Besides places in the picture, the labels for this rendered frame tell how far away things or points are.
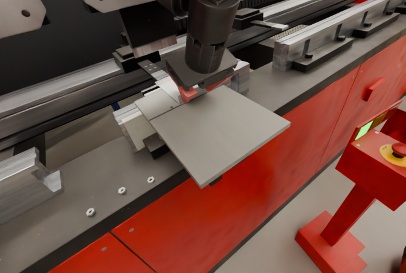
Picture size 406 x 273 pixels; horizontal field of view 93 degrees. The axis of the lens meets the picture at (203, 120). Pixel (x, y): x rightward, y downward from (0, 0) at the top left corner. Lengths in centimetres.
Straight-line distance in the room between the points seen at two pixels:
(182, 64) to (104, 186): 31
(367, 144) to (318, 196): 84
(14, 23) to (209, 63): 26
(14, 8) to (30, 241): 38
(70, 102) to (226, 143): 52
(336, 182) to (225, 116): 130
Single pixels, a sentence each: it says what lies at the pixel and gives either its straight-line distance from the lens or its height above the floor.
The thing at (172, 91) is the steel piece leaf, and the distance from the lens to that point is 44.
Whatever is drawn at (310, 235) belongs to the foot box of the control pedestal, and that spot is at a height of 12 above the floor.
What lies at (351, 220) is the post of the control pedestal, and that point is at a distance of 99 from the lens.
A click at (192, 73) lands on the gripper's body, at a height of 109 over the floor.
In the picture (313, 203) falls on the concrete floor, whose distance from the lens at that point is 144.
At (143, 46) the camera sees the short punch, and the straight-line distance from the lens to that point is 44.
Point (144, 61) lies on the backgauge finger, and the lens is 64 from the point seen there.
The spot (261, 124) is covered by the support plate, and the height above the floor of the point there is 100.
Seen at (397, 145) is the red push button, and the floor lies 81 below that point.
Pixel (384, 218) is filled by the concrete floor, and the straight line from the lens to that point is 156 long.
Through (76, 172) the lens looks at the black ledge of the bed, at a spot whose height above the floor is 87.
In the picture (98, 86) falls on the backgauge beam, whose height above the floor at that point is 96.
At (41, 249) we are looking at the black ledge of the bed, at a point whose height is 87.
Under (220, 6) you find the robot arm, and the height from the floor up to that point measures 118.
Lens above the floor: 122
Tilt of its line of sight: 40 degrees down
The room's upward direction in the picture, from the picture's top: 10 degrees counter-clockwise
